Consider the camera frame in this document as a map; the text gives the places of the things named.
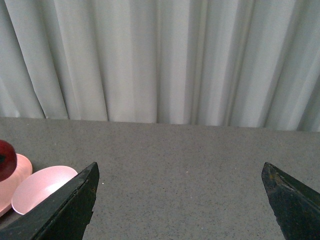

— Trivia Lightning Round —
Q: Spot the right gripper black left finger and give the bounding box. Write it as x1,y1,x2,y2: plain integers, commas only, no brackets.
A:
0,162,100,240

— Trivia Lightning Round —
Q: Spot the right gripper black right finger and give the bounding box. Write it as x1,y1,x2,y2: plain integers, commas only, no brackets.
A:
261,162,320,240

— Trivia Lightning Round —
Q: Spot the red apple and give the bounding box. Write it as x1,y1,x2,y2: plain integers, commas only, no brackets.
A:
0,140,17,182

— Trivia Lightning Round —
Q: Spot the light pink bowl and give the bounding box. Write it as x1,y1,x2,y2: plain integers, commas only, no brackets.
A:
11,165,78,215

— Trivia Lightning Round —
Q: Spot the pink plate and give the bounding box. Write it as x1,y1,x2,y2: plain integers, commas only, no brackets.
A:
0,153,33,217

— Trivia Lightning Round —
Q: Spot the white pleated curtain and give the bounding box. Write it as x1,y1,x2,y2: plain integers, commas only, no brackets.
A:
0,0,320,132

